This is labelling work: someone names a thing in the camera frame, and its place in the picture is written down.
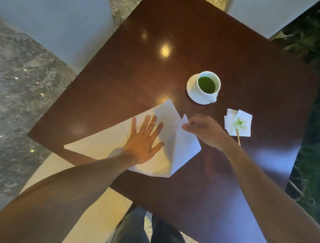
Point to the green-stained white tissue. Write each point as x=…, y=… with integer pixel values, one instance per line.
x=243, y=125

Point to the person's right fingers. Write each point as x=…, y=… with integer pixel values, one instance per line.
x=191, y=124

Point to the dark grey trousers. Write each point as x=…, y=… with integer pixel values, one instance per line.
x=135, y=227

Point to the white ceramic cup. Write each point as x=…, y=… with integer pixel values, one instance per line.
x=215, y=75

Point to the large white paper napkin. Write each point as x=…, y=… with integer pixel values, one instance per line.
x=175, y=150

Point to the person's left little finger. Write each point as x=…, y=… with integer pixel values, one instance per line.
x=134, y=125

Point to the person's left hand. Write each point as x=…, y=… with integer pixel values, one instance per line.
x=141, y=147

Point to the cream cushioned chair seat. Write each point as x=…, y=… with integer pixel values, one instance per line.
x=100, y=220

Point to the person's left middle finger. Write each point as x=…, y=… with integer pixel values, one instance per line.
x=151, y=124

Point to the thin wooden stick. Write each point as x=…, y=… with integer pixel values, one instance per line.
x=238, y=140

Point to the person's left thumb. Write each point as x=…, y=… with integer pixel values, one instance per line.
x=158, y=147

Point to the person's right hand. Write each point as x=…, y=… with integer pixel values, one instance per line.
x=206, y=131

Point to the person's right forearm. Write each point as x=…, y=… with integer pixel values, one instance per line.
x=270, y=195

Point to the white ceramic saucer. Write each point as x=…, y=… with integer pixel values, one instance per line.
x=193, y=94

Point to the green tea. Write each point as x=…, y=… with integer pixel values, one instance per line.
x=206, y=85

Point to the grey cushioned chair seat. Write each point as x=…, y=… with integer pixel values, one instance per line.
x=62, y=27
x=265, y=15

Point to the person's left forearm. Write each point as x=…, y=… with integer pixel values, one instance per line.
x=65, y=197

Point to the green plants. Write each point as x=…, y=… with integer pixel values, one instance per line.
x=302, y=35

